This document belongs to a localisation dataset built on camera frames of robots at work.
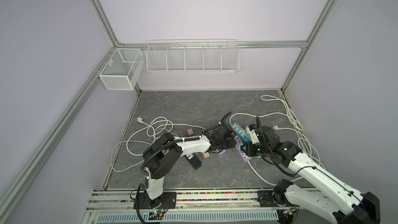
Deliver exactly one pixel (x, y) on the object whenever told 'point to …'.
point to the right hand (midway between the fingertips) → (243, 148)
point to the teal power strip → (241, 132)
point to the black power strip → (194, 160)
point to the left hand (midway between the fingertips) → (236, 145)
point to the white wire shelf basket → (193, 56)
